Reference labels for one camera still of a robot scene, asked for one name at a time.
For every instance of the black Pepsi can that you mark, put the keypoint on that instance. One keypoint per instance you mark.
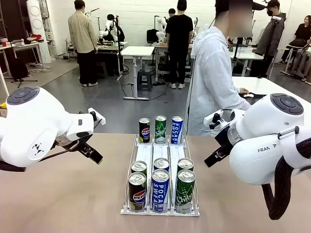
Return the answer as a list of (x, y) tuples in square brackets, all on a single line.
[(137, 194), (145, 132), (139, 166)]

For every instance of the person with cap and mask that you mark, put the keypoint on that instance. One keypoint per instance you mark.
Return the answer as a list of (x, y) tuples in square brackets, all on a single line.
[(269, 36)]

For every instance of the white tower air conditioner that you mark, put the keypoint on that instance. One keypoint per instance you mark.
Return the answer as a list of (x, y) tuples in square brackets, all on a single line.
[(36, 24)]

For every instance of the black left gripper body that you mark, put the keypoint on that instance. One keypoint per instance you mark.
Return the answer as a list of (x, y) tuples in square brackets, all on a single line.
[(82, 143)]

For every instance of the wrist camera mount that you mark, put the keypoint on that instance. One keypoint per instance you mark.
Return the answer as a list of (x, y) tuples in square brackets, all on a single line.
[(215, 120), (97, 116)]

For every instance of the yellow plastic crate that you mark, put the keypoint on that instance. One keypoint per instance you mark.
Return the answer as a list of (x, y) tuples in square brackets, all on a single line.
[(3, 105)]

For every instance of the white cluttered side table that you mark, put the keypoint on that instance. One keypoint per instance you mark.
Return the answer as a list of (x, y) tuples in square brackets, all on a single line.
[(22, 46)]

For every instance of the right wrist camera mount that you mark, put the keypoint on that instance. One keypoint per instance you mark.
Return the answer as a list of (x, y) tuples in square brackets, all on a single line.
[(215, 120)]

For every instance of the black tripod stand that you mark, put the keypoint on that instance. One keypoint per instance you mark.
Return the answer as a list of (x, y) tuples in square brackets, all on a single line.
[(19, 70)]

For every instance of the person in white hoodie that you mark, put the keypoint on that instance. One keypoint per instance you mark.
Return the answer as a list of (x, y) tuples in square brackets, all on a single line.
[(209, 72)]

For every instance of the green Chilsung cider can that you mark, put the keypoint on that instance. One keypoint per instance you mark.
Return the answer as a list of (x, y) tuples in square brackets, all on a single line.
[(185, 163), (184, 196), (160, 131)]

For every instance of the grey plastic stool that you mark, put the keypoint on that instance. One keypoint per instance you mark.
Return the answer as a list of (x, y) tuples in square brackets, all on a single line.
[(144, 80)]

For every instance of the person in beige jacket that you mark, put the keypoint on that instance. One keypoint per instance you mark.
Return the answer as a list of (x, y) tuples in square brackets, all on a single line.
[(82, 36)]

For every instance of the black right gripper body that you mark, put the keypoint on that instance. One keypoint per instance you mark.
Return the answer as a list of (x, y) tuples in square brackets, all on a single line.
[(224, 142)]

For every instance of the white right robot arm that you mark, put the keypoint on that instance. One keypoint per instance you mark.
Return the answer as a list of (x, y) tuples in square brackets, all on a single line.
[(255, 150)]

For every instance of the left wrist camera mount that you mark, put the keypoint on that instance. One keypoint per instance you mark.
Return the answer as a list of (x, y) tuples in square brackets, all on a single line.
[(97, 116)]

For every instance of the seated person in black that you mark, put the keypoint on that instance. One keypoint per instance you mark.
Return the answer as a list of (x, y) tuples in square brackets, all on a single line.
[(301, 34)]

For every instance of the blue Pocari Sweat can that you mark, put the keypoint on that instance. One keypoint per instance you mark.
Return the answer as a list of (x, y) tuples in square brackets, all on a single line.
[(160, 194), (161, 163), (177, 131)]

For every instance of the small white desk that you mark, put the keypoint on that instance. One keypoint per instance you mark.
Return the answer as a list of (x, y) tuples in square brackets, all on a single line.
[(138, 51)]

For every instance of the person's right forearm white sleeve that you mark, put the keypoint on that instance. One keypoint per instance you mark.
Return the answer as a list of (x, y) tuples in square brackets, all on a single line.
[(232, 91)]

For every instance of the white humanoid robot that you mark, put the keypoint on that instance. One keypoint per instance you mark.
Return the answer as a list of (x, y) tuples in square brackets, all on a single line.
[(160, 28), (110, 29)]

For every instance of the white tissue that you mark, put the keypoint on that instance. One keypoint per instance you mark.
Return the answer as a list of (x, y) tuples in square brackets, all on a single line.
[(249, 95)]

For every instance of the large white table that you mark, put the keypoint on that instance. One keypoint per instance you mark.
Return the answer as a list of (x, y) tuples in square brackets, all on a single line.
[(267, 85)]

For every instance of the person's right hand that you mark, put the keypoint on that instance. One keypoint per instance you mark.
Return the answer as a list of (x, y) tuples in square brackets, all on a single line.
[(244, 91)]

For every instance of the person in black T-shirt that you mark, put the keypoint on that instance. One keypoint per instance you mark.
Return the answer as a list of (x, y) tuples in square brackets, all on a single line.
[(178, 36)]

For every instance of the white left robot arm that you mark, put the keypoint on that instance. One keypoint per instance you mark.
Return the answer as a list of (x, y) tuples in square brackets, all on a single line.
[(36, 116)]

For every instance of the black backpack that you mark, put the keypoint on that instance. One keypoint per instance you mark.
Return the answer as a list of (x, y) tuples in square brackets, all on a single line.
[(152, 36)]

